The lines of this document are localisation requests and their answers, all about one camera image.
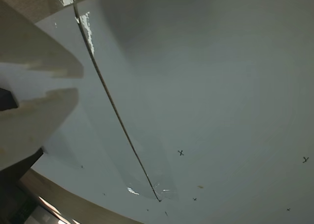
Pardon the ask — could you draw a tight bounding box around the white paper sheet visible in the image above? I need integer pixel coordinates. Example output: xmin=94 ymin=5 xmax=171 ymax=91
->
xmin=31 ymin=5 xmax=160 ymax=224
xmin=73 ymin=0 xmax=314 ymax=224

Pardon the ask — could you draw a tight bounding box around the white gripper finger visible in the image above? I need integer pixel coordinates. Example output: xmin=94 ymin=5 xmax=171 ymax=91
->
xmin=0 ymin=87 xmax=79 ymax=172
xmin=0 ymin=0 xmax=84 ymax=79

